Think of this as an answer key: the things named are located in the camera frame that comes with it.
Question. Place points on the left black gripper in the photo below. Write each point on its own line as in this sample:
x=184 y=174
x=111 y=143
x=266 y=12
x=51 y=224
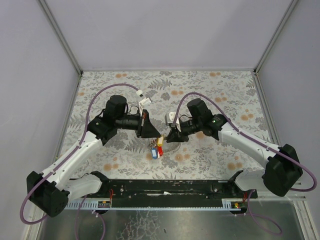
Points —
x=142 y=125

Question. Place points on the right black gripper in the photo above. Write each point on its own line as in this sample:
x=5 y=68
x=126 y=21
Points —
x=177 y=131

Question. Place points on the yellow key tag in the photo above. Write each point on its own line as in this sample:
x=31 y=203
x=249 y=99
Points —
x=160 y=141

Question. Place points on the red key tag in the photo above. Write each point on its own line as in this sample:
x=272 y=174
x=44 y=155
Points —
x=160 y=151

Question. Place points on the blue key tag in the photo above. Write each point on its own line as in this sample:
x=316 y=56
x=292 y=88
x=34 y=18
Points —
x=154 y=153

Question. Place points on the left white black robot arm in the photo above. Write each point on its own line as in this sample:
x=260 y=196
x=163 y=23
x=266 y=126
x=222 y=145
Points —
x=52 y=189

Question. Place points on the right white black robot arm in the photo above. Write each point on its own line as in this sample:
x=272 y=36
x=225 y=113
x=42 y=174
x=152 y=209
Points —
x=279 y=163

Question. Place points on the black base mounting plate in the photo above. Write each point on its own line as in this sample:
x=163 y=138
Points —
x=166 y=195

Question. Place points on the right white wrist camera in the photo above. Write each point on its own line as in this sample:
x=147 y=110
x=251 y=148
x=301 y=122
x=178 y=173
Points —
x=171 y=121

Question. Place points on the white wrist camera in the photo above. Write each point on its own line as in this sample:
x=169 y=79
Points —
x=142 y=100
x=171 y=121

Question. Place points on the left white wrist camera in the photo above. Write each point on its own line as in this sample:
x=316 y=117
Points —
x=142 y=100

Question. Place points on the left aluminium frame post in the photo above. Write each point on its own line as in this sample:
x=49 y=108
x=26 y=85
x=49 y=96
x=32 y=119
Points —
x=59 y=35

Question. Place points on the aluminium frame post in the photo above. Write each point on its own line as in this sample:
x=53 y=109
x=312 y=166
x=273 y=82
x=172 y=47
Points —
x=288 y=12
x=59 y=35

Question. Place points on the right aluminium frame post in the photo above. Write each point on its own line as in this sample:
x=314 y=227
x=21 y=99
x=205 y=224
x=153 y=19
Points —
x=288 y=12

